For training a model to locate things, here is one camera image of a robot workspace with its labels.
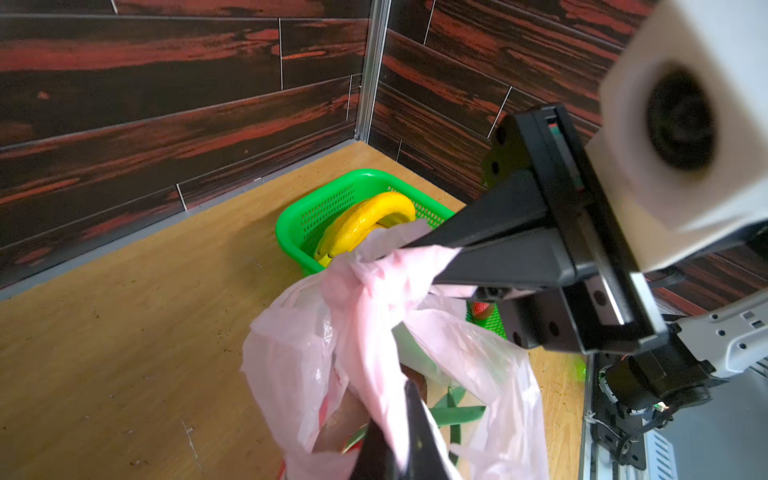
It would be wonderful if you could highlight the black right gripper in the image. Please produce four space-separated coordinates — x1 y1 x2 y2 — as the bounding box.
407 105 668 354

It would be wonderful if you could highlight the pink printed plastic bag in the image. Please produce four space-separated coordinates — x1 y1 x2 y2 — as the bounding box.
242 219 549 479

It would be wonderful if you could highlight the pink dragon fruit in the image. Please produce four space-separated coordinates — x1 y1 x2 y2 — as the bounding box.
341 387 486 454

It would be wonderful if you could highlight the green plastic basket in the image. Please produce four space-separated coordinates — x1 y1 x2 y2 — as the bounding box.
275 168 508 337

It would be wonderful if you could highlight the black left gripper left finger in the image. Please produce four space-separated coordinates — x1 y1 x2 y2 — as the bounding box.
349 421 399 480

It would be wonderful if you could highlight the aluminium corner post right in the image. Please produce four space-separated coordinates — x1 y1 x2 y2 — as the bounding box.
355 0 392 143

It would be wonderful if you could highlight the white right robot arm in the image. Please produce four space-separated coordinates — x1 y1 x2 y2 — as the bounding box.
422 105 767 469

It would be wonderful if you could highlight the yellow banana bunch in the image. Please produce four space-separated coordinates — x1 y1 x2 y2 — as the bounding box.
314 192 416 267

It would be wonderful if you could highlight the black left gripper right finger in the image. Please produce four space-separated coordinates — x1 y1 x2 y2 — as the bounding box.
403 381 449 480

